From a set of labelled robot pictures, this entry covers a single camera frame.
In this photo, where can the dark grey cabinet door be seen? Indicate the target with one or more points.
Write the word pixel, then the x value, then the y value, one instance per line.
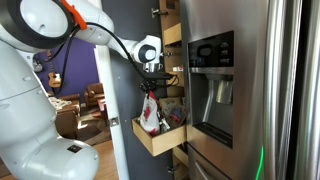
pixel 133 110

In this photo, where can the white baking container red label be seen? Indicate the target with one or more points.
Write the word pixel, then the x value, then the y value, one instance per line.
pixel 178 68

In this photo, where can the stainless steel refrigerator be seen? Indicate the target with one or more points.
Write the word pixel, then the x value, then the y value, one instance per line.
pixel 253 83

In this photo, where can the metal cabinet hinge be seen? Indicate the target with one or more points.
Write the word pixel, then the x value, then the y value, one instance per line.
pixel 166 53
pixel 157 12
pixel 171 169

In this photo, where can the wooden drawer holding snack packets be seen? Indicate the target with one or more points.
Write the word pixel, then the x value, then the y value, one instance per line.
pixel 163 141

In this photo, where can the black fridge water dispenser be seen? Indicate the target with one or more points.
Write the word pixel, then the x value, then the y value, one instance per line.
pixel 211 86

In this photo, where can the white patterned blanket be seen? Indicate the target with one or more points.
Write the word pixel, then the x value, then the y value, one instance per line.
pixel 60 103

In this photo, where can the white door frame post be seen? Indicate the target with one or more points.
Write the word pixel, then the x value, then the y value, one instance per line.
pixel 111 100

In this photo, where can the clear candy bag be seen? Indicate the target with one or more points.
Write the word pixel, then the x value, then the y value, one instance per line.
pixel 164 124

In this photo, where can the white and red packet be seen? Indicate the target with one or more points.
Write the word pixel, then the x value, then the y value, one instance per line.
pixel 150 115

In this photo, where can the brown leather armchair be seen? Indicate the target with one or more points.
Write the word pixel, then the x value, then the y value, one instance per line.
pixel 93 93

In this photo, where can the brown leather sofa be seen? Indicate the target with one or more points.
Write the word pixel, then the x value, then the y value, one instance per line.
pixel 66 124

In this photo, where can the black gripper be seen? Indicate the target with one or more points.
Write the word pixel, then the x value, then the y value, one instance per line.
pixel 150 84

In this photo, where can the wooden cabinet drawer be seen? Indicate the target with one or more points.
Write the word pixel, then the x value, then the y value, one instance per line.
pixel 172 35
pixel 180 160

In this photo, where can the wooden acoustic guitar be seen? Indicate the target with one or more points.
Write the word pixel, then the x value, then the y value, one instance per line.
pixel 54 80

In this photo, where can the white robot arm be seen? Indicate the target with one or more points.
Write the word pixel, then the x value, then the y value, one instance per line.
pixel 26 100

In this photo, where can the printed clear food bag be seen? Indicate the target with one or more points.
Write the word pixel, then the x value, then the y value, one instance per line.
pixel 170 104

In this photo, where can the metal door strike plate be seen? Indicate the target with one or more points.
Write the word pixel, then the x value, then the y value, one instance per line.
pixel 114 121

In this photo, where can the wooden pantry cabinet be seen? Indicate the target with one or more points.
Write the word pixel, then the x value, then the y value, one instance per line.
pixel 165 15

